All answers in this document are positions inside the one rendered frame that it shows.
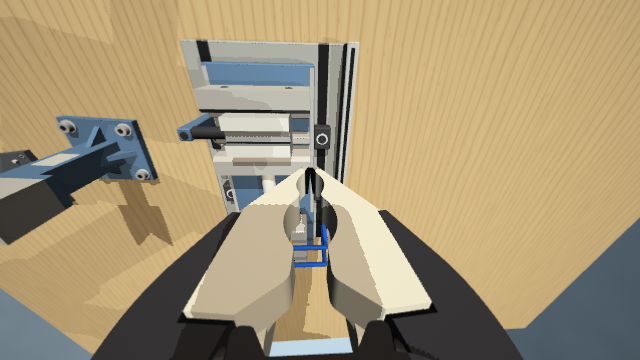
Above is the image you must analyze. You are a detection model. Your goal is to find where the grey slotted metal block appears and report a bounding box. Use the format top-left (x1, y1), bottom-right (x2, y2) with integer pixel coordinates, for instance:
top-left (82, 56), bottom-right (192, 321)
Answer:
top-left (218, 113), bottom-right (293, 158)

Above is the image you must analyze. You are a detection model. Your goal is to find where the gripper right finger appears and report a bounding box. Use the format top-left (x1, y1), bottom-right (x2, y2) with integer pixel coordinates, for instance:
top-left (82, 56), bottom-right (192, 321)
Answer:
top-left (310, 166), bottom-right (524, 360)

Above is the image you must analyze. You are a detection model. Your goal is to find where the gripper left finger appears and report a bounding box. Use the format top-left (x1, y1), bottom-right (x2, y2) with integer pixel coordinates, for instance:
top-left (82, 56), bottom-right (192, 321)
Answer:
top-left (90, 166), bottom-right (310, 360)

